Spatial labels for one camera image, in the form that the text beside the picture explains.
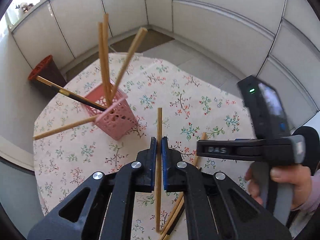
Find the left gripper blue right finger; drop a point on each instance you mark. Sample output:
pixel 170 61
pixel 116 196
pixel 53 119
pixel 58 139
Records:
pixel 168 164

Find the brown floor mat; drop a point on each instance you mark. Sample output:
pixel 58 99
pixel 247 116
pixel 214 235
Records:
pixel 73 72
pixel 151 40

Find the floral tablecloth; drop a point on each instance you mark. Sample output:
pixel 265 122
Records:
pixel 190 107

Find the brown floor mat left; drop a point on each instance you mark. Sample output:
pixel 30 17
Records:
pixel 73 72

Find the pink perforated utensil holder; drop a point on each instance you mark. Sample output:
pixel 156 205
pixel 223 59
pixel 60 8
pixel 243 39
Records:
pixel 117 119

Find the wooden chopstick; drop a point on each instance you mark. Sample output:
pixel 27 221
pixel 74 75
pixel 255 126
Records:
pixel 177 210
pixel 158 177
pixel 64 128
pixel 102 62
pixel 106 67
pixel 132 49

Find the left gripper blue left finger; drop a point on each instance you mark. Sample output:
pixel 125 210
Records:
pixel 150 166

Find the brown floor mat right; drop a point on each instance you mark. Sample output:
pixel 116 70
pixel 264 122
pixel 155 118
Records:
pixel 151 40

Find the brown trash bin red liner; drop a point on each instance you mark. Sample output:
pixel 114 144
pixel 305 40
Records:
pixel 48 70

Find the person's right hand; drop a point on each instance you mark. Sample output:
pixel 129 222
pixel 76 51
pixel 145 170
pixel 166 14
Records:
pixel 297 175

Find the black chopstick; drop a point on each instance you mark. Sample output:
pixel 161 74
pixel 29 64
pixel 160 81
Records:
pixel 71 95

